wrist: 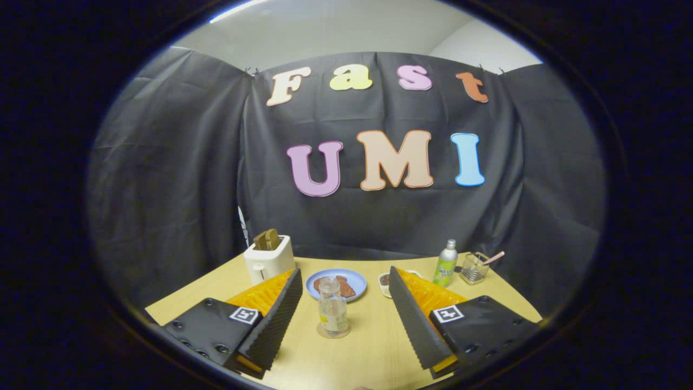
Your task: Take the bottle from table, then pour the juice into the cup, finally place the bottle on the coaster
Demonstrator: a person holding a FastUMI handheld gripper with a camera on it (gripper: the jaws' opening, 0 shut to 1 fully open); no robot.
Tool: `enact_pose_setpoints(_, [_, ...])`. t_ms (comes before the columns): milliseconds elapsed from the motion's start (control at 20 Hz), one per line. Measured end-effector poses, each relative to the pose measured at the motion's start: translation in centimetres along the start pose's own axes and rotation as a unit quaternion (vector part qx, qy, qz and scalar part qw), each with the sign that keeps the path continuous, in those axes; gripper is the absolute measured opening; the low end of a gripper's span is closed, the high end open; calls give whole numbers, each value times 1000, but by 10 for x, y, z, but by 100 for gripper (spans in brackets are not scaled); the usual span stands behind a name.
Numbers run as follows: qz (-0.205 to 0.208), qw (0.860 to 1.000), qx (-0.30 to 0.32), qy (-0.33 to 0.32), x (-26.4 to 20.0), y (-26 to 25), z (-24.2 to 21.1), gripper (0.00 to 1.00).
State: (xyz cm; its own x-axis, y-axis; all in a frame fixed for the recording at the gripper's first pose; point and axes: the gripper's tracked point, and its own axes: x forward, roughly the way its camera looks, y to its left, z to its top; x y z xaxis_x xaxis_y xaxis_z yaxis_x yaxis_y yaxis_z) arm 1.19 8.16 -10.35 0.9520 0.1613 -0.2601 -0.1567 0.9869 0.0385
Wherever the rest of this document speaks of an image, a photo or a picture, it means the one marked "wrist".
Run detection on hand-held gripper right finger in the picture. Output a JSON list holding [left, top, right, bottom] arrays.
[[388, 266, 542, 380]]

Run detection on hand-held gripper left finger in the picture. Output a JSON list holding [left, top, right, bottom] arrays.
[[162, 268, 304, 380]]

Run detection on clear juice bottle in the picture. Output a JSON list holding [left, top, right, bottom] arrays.
[[319, 277, 349, 334]]

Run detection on clear round coaster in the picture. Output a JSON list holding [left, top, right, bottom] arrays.
[[316, 323, 352, 340]]

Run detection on clear glass cup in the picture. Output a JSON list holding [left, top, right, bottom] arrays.
[[460, 252, 490, 285]]

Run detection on green bottle silver cap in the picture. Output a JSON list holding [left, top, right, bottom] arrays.
[[433, 239, 459, 288]]

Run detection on small white dish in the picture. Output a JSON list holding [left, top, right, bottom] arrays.
[[378, 270, 421, 299]]

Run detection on wooden table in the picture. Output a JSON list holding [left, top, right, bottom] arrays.
[[145, 253, 543, 390]]

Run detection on white toaster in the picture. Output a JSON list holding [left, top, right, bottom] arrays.
[[243, 235, 297, 286]]

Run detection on blue plate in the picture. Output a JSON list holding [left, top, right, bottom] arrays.
[[305, 269, 368, 302]]

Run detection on brown toast slice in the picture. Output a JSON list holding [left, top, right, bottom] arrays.
[[253, 228, 282, 251]]

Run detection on black backdrop cloth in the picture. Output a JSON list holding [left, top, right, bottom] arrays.
[[87, 48, 606, 316]]

